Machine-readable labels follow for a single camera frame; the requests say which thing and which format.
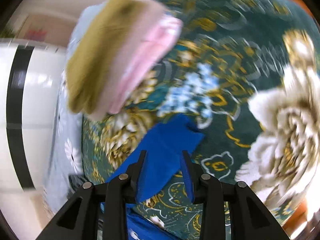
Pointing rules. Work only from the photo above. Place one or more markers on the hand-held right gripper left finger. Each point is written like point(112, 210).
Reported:
point(137, 165)

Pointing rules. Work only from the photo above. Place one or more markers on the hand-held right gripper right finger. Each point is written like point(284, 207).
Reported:
point(188, 180)

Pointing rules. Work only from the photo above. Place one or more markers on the blue sweater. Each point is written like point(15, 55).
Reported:
point(165, 145)

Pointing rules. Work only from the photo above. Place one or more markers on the grey-blue daisy print quilt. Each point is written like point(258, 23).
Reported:
point(65, 130)

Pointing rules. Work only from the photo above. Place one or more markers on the white wardrobe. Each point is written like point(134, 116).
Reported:
point(40, 105)

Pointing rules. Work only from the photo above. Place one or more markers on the pink folded cloth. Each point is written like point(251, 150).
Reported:
point(155, 45)

